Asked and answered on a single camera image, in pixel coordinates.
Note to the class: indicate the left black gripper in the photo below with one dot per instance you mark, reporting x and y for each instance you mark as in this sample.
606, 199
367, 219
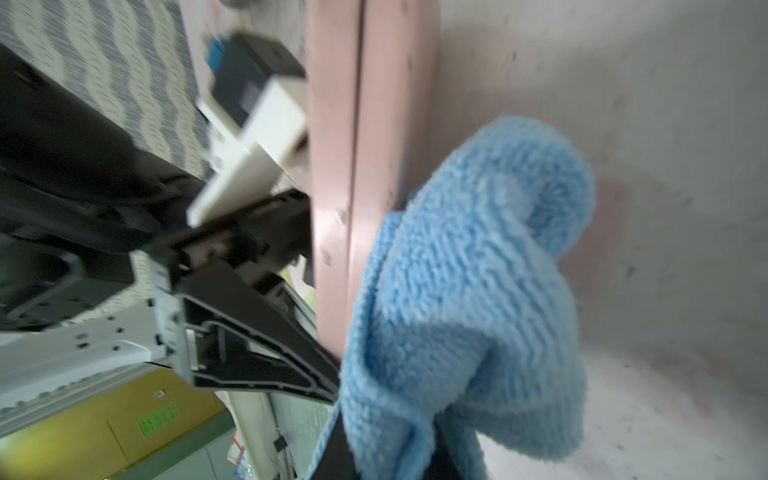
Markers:
236, 327

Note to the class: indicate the blue microfiber cloth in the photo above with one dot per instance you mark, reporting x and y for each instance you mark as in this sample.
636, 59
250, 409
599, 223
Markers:
464, 326

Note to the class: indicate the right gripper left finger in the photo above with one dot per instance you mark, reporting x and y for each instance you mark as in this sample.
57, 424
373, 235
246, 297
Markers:
336, 461

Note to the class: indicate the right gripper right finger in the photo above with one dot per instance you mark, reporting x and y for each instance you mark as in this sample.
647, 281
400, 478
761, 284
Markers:
441, 466

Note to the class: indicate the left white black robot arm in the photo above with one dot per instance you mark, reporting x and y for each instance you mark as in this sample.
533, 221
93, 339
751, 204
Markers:
100, 269

